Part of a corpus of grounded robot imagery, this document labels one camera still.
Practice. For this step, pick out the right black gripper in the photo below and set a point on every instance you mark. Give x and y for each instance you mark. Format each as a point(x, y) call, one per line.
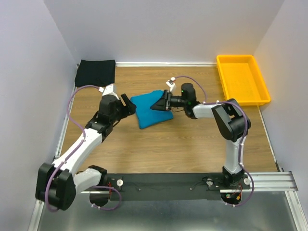
point(164, 103)

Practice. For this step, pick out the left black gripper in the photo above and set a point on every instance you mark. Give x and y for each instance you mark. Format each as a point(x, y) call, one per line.
point(129, 109)

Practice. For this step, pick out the blue t shirt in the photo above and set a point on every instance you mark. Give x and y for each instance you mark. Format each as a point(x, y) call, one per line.
point(147, 117)

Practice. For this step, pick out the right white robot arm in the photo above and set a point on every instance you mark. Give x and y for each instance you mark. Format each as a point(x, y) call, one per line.
point(231, 121)

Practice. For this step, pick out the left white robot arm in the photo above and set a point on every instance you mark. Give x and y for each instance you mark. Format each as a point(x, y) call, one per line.
point(70, 162)

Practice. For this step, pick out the folded black t shirt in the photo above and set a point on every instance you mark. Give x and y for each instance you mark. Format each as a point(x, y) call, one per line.
point(97, 73)

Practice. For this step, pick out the yellow plastic bin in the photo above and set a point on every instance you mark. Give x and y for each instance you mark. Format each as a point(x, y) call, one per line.
point(242, 80)

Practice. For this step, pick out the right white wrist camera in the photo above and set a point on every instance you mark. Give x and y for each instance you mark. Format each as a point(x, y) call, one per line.
point(171, 84)

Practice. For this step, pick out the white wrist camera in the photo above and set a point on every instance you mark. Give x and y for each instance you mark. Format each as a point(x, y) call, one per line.
point(109, 90)
point(171, 84)

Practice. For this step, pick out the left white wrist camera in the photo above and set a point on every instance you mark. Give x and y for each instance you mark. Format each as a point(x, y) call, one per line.
point(109, 90)

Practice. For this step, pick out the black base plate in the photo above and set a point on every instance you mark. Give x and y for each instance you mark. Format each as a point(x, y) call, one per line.
point(173, 186)

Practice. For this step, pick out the aluminium frame rail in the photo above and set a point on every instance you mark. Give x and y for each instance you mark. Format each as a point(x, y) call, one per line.
point(260, 181)

